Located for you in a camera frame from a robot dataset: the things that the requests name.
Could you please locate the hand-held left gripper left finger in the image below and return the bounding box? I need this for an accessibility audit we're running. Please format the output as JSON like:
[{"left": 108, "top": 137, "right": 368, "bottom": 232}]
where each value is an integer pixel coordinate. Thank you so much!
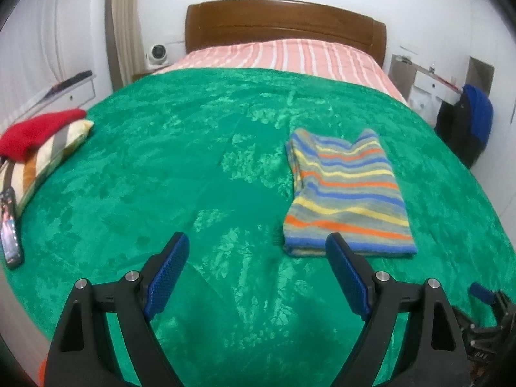
[{"left": 44, "top": 232, "right": 191, "bottom": 387}]

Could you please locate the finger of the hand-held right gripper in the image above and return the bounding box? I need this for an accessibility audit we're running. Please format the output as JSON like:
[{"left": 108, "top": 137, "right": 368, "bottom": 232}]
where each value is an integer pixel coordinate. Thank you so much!
[{"left": 468, "top": 283, "right": 516, "bottom": 325}]

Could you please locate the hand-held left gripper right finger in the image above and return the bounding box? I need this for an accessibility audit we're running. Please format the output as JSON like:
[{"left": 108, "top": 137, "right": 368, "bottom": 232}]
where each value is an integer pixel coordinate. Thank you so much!
[{"left": 326, "top": 232, "right": 471, "bottom": 387}]

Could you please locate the striped knit sweater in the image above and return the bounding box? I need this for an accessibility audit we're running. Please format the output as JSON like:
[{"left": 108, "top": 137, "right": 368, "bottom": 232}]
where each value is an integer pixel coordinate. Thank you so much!
[{"left": 282, "top": 128, "right": 418, "bottom": 259}]

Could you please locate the green patterned blanket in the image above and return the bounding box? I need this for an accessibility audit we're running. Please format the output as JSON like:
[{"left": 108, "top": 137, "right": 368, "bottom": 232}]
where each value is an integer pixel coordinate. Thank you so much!
[{"left": 0, "top": 68, "right": 516, "bottom": 387}]

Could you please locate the black smartphone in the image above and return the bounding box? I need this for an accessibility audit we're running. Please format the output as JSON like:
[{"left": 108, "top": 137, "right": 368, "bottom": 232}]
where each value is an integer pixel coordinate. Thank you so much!
[{"left": 0, "top": 187, "right": 24, "bottom": 270}]

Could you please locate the striped pillow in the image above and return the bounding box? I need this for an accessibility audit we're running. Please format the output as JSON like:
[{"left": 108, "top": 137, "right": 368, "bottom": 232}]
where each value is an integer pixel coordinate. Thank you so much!
[{"left": 0, "top": 119, "right": 95, "bottom": 218}]

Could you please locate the black jacket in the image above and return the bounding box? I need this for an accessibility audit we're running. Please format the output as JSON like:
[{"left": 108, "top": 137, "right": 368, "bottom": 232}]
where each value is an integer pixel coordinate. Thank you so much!
[{"left": 434, "top": 93, "right": 486, "bottom": 169}]

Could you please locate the blue cloth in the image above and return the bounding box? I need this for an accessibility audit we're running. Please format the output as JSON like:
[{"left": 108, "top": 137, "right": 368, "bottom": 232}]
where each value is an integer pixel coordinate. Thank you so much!
[{"left": 462, "top": 84, "right": 494, "bottom": 148}]

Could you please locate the red cloth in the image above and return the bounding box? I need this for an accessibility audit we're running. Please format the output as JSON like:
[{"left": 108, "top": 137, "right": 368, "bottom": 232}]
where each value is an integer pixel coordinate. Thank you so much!
[{"left": 0, "top": 108, "right": 88, "bottom": 159}]

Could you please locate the white desk with drawers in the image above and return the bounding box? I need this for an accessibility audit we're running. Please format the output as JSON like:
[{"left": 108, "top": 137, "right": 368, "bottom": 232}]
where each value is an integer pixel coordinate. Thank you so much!
[{"left": 390, "top": 53, "right": 464, "bottom": 117}]

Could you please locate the dark flat device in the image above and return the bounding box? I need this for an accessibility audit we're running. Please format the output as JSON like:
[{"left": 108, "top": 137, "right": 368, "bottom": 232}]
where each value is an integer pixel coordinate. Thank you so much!
[{"left": 48, "top": 70, "right": 93, "bottom": 94}]

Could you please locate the small white fan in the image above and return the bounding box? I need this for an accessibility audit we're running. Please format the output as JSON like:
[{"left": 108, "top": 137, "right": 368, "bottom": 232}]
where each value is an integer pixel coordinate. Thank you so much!
[{"left": 145, "top": 43, "right": 170, "bottom": 68}]

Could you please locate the pink striped bedsheet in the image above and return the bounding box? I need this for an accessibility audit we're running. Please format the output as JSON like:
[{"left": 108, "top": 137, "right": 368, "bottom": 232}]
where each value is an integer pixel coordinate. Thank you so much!
[{"left": 151, "top": 39, "right": 410, "bottom": 107}]

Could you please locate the beige curtain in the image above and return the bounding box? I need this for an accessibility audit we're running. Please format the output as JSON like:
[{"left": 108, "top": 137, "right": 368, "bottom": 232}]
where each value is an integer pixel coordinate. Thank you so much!
[{"left": 105, "top": 0, "right": 143, "bottom": 91}]

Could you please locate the brown wooden headboard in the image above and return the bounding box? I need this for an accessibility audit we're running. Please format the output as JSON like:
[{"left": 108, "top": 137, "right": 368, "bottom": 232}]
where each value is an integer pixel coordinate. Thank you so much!
[{"left": 185, "top": 0, "right": 388, "bottom": 67}]

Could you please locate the white wall shelf with drawer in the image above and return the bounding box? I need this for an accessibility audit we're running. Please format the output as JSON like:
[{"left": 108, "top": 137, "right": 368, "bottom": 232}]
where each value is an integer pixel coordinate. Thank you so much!
[{"left": 22, "top": 73, "right": 98, "bottom": 118}]

